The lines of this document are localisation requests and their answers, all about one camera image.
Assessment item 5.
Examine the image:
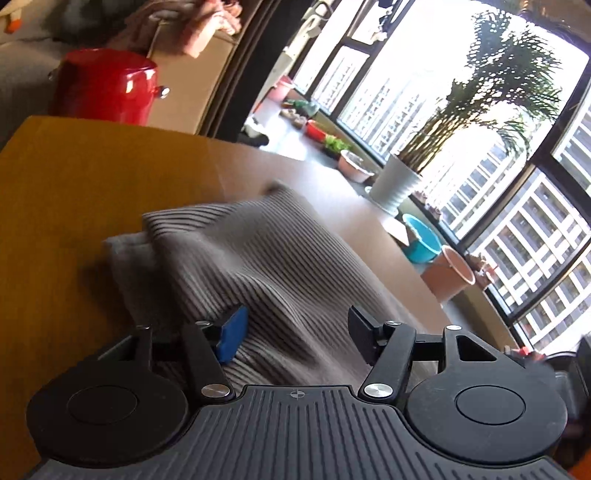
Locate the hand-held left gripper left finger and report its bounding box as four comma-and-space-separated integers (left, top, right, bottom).
98, 304, 236, 408

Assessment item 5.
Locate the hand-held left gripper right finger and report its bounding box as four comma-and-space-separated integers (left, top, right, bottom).
348, 305, 523, 408

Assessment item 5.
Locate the grey striped sweater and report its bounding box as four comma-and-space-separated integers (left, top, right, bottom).
104, 182, 439, 386

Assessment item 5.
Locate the large pink flower pot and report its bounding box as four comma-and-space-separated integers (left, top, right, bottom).
421, 246, 476, 304

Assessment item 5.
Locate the teal bucket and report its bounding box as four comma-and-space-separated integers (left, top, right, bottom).
402, 213, 443, 265

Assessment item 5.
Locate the pink metal bowl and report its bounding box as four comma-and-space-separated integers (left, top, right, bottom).
338, 150, 376, 182

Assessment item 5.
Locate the green plant tray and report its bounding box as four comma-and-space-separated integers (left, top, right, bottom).
323, 135, 352, 160

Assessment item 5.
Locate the green toy figure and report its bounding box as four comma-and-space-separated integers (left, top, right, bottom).
281, 98, 320, 117

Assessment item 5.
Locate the small pink bucket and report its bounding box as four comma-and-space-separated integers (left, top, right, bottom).
270, 76, 297, 103

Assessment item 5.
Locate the beige box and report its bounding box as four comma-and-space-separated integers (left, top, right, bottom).
147, 18, 237, 136

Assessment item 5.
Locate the brown curtain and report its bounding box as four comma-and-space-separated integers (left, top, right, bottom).
198, 0, 334, 145

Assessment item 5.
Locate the green palm plant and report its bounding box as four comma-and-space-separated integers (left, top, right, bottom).
399, 9, 563, 175

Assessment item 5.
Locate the red enamel pot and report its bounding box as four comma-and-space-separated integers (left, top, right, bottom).
48, 48, 170, 126

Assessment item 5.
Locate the white stick vacuum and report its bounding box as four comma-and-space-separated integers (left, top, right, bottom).
272, 0, 325, 89

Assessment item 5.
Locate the pink blanket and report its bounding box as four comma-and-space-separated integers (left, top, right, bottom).
152, 0, 244, 58

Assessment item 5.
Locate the grey sofa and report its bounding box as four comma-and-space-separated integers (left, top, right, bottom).
0, 28, 68, 148

